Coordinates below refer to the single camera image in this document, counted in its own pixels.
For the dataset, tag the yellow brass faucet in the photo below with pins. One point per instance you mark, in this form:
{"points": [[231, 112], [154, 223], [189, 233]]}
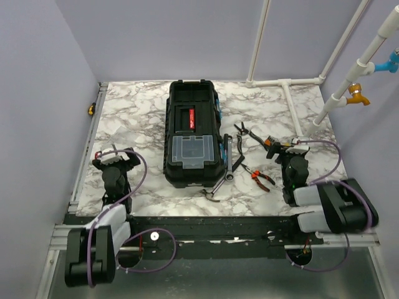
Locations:
{"points": [[355, 91]]}

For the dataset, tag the orange black hex key set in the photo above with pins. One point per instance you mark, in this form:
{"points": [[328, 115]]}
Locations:
{"points": [[269, 142]]}

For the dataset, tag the yellow black screwdriver at wall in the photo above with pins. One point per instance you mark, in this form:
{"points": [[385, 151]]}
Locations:
{"points": [[91, 110]]}

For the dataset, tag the claw hammer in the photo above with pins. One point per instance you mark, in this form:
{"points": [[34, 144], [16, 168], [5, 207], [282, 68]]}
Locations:
{"points": [[209, 195]]}

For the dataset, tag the black plastic toolbox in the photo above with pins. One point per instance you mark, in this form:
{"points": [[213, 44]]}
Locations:
{"points": [[193, 150]]}

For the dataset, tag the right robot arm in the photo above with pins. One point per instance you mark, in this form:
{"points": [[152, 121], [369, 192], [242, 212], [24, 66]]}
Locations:
{"points": [[345, 206]]}

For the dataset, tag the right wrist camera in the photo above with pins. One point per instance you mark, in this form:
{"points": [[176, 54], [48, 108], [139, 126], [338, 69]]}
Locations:
{"points": [[298, 147]]}

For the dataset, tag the orange black pliers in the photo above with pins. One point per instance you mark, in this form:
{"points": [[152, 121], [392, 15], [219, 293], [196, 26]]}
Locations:
{"points": [[256, 174]]}

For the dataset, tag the blue pipe valve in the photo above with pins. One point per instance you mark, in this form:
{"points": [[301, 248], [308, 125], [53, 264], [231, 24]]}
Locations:
{"points": [[391, 65]]}

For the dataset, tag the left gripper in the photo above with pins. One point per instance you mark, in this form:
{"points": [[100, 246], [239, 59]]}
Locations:
{"points": [[134, 161]]}

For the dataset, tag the white pvc pipe frame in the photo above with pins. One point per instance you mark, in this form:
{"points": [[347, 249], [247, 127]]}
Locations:
{"points": [[362, 66]]}

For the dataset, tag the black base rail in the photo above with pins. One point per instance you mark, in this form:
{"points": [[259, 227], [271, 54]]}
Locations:
{"points": [[195, 237]]}

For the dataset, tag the silver combination ratchet wrench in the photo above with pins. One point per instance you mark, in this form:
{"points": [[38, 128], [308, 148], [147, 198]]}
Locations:
{"points": [[229, 176]]}

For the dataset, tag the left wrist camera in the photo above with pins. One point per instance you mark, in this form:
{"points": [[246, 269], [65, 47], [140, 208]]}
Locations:
{"points": [[110, 157]]}

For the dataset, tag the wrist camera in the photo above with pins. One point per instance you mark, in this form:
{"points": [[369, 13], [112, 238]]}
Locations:
{"points": [[298, 147], [110, 157]]}

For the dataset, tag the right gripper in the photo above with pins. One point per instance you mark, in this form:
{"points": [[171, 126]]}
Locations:
{"points": [[277, 148]]}

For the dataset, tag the black pruner handle piece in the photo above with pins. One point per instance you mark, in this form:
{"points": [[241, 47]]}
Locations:
{"points": [[237, 163]]}

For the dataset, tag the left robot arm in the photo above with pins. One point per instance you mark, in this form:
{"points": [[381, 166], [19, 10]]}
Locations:
{"points": [[91, 249]]}

